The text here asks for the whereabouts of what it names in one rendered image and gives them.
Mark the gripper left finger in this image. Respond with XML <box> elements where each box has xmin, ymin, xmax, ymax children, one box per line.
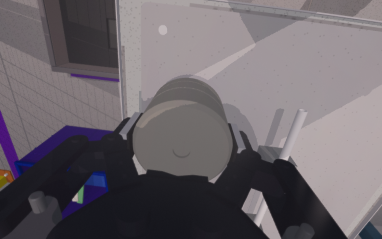
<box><xmin>0</xmin><ymin>111</ymin><xmax>144</xmax><ymax>239</ymax></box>

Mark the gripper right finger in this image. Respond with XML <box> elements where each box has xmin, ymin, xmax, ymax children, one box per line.
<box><xmin>213</xmin><ymin>121</ymin><xmax>349</xmax><ymax>239</ymax></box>

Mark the grey centring bell cylinder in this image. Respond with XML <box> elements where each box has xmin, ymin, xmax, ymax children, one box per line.
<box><xmin>131</xmin><ymin>75</ymin><xmax>235</xmax><ymax>178</ymax></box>

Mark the green white small part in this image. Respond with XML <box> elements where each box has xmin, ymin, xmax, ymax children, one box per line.
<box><xmin>71</xmin><ymin>184</ymin><xmax>86</xmax><ymax>205</ymax></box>

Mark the blue block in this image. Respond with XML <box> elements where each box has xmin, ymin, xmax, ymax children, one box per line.
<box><xmin>85</xmin><ymin>171</ymin><xmax>109</xmax><ymax>189</ymax></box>

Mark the orange yellow small part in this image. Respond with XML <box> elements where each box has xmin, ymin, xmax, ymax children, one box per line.
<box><xmin>0</xmin><ymin>168</ymin><xmax>15</xmax><ymax>192</ymax></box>

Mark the teal wooden-top bench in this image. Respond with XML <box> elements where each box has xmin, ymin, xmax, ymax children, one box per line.
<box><xmin>358</xmin><ymin>221</ymin><xmax>382</xmax><ymax>239</ymax></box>

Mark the taupe open box frame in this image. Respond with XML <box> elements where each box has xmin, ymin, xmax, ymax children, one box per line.
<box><xmin>36</xmin><ymin>0</ymin><xmax>121</xmax><ymax>80</ymax></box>

